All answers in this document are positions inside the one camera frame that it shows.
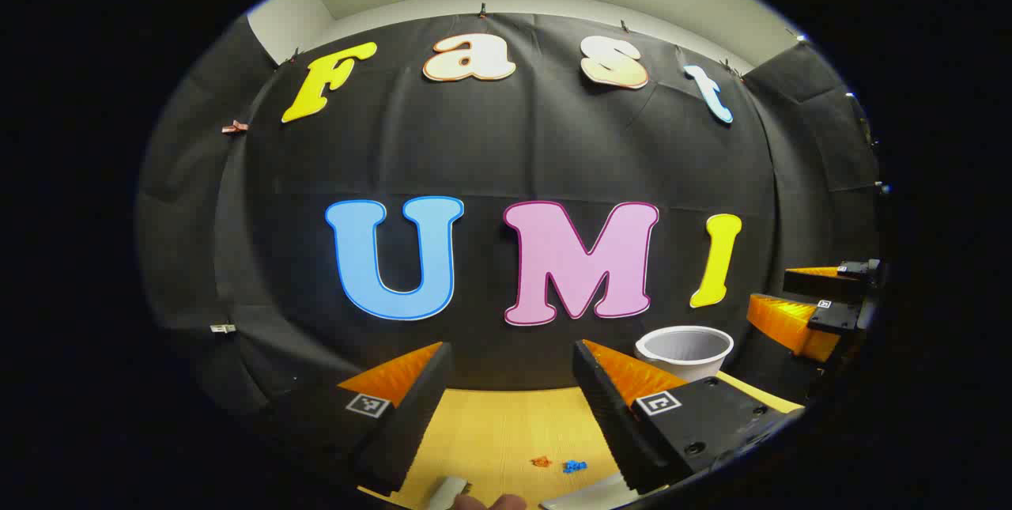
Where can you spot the small white broom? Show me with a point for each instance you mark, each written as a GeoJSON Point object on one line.
{"type": "Point", "coordinates": [447, 492]}

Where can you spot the wooden desktop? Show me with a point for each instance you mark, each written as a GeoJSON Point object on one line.
{"type": "Point", "coordinates": [506, 431]}

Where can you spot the blue paper scrap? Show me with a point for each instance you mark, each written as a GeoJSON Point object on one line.
{"type": "Point", "coordinates": [574, 466]}

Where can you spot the copper metal clip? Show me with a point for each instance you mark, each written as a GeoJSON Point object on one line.
{"type": "Point", "coordinates": [235, 127]}

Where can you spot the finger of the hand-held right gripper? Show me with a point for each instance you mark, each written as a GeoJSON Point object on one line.
{"type": "Point", "coordinates": [791, 324]}
{"type": "Point", "coordinates": [822, 285]}

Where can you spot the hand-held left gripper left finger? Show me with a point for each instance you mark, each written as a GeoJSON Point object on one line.
{"type": "Point", "coordinates": [411, 423]}

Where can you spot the silver metal clip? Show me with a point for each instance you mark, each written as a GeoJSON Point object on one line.
{"type": "Point", "coordinates": [223, 328]}

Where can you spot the orange paper scrap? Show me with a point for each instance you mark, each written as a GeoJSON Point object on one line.
{"type": "Point", "coordinates": [541, 461]}

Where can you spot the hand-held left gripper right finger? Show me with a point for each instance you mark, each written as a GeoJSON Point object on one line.
{"type": "Point", "coordinates": [613, 423]}

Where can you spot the white ribbed garbage bin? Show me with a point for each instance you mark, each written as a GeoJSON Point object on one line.
{"type": "Point", "coordinates": [684, 352]}

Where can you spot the white dustpan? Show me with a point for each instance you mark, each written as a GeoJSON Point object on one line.
{"type": "Point", "coordinates": [589, 496]}

